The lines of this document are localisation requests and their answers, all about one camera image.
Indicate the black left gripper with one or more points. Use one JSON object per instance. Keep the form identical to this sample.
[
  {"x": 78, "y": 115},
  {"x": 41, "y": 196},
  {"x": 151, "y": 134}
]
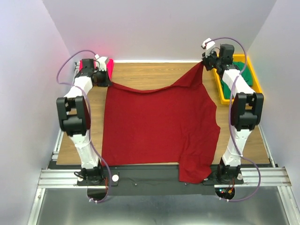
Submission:
[{"x": 106, "y": 82}]

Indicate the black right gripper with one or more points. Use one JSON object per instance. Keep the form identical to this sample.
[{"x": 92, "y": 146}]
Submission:
[{"x": 205, "y": 59}]

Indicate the dark red t shirt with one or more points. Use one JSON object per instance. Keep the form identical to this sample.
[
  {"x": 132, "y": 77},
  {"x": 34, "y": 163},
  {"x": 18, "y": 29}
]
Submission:
[{"x": 176, "y": 123}]

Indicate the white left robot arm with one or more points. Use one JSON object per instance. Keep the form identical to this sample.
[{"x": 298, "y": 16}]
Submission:
[{"x": 75, "y": 119}]

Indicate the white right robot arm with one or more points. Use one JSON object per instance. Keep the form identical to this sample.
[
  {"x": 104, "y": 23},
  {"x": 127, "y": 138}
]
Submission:
[{"x": 245, "y": 108}]

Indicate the folded pink t shirt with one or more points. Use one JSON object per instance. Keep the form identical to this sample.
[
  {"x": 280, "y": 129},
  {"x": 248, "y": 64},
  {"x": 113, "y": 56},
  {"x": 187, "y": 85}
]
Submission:
[{"x": 86, "y": 66}]

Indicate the yellow plastic bin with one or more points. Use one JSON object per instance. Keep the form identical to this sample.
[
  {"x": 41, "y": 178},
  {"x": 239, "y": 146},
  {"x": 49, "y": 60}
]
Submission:
[{"x": 237, "y": 58}]

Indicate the green t shirt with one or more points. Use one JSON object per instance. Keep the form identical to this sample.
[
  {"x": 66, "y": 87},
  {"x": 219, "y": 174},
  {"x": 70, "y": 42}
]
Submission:
[{"x": 246, "y": 76}]

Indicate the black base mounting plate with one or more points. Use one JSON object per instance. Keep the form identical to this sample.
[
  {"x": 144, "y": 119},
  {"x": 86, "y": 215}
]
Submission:
[{"x": 133, "y": 180}]

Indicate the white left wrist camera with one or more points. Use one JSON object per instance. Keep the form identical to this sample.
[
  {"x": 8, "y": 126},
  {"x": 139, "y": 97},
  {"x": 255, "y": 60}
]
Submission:
[{"x": 101, "y": 63}]

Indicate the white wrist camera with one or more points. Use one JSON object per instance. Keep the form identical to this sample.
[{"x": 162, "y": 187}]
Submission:
[
  {"x": 208, "y": 45},
  {"x": 101, "y": 63}
]

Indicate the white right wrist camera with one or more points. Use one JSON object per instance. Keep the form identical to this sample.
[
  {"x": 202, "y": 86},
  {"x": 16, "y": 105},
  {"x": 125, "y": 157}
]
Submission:
[{"x": 208, "y": 45}]

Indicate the aluminium frame rail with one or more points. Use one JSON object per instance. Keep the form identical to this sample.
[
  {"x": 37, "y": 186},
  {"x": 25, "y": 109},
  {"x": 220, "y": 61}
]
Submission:
[{"x": 249, "y": 177}]

